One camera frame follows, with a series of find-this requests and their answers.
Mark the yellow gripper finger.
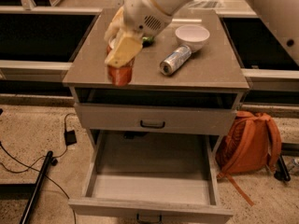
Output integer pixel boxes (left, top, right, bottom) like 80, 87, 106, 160
105, 31, 142, 68
104, 7, 124, 42

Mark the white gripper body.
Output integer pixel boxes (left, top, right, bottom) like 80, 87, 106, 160
123, 0, 172, 36

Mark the red coke can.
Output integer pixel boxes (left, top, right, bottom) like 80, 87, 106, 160
106, 36, 135, 88

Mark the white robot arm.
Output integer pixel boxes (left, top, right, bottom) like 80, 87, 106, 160
105, 0, 299, 68

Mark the silver blue can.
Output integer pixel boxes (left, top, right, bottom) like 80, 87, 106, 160
160, 45, 192, 76

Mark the closed grey drawer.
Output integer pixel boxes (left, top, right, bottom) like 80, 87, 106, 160
75, 103, 236, 135

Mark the grey drawer cabinet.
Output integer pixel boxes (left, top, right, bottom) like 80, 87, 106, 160
62, 7, 251, 142

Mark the open grey drawer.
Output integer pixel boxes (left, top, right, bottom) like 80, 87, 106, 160
69, 131, 233, 224

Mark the green chip bag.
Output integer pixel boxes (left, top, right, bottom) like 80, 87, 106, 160
142, 36, 154, 46

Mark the white bowl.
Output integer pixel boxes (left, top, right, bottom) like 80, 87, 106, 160
175, 24, 210, 53

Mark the black pole on floor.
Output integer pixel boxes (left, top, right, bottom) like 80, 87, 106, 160
19, 151, 53, 224

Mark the orange backpack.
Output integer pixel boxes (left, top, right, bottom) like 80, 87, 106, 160
216, 111, 282, 205

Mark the black power adapter with cable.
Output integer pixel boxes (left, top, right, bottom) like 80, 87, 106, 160
0, 112, 78, 224

